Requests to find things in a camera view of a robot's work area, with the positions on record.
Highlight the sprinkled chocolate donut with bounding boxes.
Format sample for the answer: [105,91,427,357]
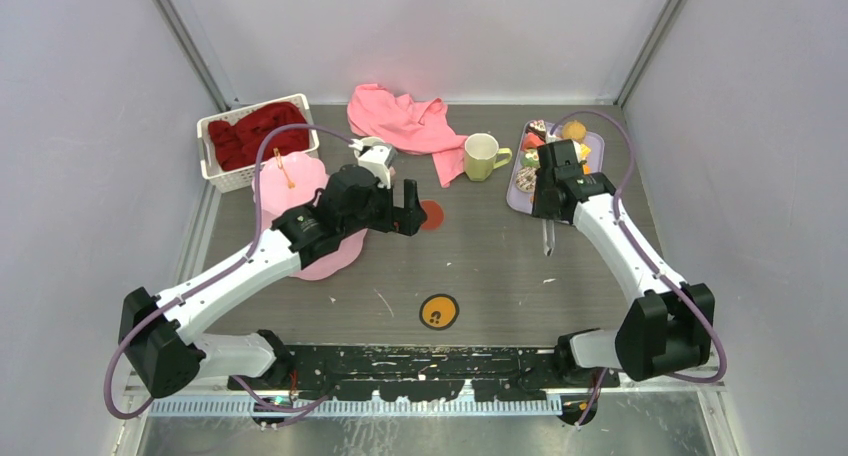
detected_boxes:
[514,166,537,194]

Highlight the metal serving tongs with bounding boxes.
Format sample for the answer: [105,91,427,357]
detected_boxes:
[543,219,556,256]

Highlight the pink three-tier dessert stand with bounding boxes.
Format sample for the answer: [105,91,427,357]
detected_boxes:
[251,152,367,281]

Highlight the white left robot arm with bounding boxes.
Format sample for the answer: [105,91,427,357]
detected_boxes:
[119,165,426,398]

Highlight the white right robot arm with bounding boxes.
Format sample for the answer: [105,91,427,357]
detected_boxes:
[532,140,715,387]

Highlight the red round coaster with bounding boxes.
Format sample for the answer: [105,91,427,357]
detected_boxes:
[421,200,445,231]

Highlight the green frog macaron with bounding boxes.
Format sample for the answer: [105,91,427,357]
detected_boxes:
[520,148,540,168]

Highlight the yellow layered cake piece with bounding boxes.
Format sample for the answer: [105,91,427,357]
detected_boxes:
[579,143,591,161]

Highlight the golden round bun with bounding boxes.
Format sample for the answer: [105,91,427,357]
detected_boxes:
[561,120,588,144]

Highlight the chocolate cake slice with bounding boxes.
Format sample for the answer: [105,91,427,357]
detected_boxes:
[526,119,548,140]

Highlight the lavender serving tray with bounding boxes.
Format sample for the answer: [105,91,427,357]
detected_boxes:
[506,121,605,215]

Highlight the pink mug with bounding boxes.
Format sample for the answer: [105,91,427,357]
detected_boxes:
[352,136,397,187]

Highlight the green mug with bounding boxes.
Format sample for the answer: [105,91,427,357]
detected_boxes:
[463,133,513,182]

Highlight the pink cloth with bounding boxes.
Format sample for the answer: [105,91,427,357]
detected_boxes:
[347,83,467,188]

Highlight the orange round sticker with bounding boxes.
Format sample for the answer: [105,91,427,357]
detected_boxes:
[419,294,460,331]

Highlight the dark red towel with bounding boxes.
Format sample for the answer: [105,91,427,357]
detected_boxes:
[207,102,311,171]

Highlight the white plastic basket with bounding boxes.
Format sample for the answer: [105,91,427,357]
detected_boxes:
[197,93,313,193]

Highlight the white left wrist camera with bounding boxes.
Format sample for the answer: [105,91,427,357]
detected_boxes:
[349,136,399,189]

